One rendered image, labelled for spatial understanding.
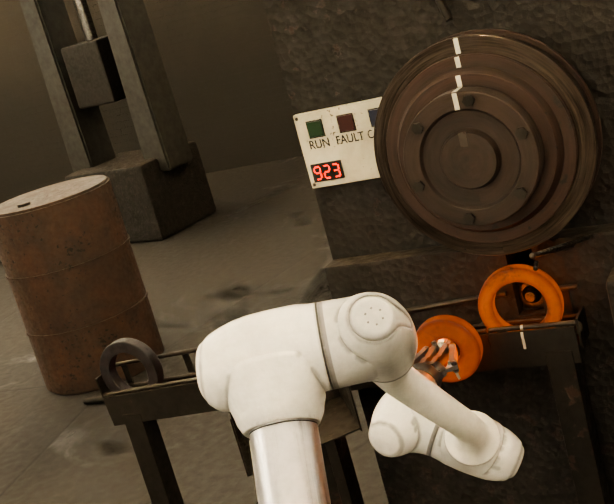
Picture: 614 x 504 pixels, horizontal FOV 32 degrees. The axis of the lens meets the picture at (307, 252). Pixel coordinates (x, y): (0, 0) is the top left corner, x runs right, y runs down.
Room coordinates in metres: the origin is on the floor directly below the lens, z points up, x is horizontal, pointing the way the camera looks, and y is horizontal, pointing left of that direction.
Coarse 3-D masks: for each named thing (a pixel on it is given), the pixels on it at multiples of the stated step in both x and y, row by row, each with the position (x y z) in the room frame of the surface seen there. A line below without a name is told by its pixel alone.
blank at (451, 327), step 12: (432, 324) 2.21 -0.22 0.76; (444, 324) 2.20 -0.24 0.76; (456, 324) 2.19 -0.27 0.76; (468, 324) 2.20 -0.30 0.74; (420, 336) 2.23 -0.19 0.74; (432, 336) 2.21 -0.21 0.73; (444, 336) 2.20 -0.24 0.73; (456, 336) 2.19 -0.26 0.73; (468, 336) 2.18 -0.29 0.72; (420, 348) 2.23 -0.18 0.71; (468, 348) 2.18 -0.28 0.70; (480, 348) 2.18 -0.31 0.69; (468, 360) 2.19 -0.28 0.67; (480, 360) 2.19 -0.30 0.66; (468, 372) 2.19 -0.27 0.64
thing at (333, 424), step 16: (336, 400) 2.31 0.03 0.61; (352, 400) 2.13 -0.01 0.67; (336, 416) 2.23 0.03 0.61; (352, 416) 2.20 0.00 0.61; (240, 432) 2.30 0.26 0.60; (320, 432) 2.18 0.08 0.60; (336, 432) 2.15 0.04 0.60; (352, 432) 2.13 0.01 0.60; (240, 448) 2.10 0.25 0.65; (336, 496) 2.19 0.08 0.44
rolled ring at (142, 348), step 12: (108, 348) 2.74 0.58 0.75; (120, 348) 2.72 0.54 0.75; (132, 348) 2.70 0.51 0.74; (144, 348) 2.70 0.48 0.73; (108, 360) 2.74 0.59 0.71; (144, 360) 2.69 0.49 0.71; (156, 360) 2.69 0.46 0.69; (108, 372) 2.75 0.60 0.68; (156, 372) 2.68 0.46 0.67; (108, 384) 2.75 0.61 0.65; (120, 384) 2.75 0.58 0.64
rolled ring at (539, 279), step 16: (496, 272) 2.22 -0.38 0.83; (512, 272) 2.19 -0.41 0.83; (528, 272) 2.18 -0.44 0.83; (544, 272) 2.19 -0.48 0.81; (496, 288) 2.21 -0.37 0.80; (544, 288) 2.17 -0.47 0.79; (480, 304) 2.23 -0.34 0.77; (560, 304) 2.16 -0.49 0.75; (496, 320) 2.22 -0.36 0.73; (544, 320) 2.18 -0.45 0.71; (560, 320) 2.16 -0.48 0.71
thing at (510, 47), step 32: (416, 64) 2.23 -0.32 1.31; (544, 64) 2.10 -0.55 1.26; (384, 96) 2.27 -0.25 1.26; (576, 96) 2.08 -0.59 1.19; (384, 128) 2.27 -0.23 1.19; (576, 128) 2.09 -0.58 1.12; (384, 160) 2.28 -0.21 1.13; (576, 192) 2.10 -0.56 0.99; (416, 224) 2.27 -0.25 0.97; (544, 224) 2.13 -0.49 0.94
